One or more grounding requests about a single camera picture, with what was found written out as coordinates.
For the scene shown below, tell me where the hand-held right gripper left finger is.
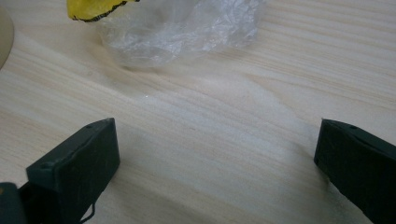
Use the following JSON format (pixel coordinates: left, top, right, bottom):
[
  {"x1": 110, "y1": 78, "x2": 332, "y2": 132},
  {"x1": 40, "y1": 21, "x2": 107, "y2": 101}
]
[{"x1": 18, "y1": 117, "x2": 121, "y2": 224}]

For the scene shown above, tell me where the beige bowl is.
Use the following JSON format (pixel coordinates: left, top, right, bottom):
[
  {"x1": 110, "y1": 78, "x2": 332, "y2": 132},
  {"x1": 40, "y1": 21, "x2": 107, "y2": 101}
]
[{"x1": 0, "y1": 6, "x2": 15, "y2": 70}]

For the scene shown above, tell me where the yellow fruit piece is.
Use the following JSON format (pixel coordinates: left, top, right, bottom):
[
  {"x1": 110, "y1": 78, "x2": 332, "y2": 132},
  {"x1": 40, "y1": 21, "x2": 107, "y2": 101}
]
[{"x1": 66, "y1": 0, "x2": 140, "y2": 23}]

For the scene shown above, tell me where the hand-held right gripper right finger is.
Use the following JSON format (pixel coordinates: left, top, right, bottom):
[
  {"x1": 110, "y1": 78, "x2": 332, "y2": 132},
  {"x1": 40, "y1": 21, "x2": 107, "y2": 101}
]
[{"x1": 313, "y1": 118, "x2": 396, "y2": 224}]

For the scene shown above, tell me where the clear plastic bag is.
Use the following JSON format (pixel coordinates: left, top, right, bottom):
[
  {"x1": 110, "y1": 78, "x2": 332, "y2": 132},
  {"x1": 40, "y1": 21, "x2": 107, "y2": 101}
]
[{"x1": 98, "y1": 0, "x2": 267, "y2": 69}]

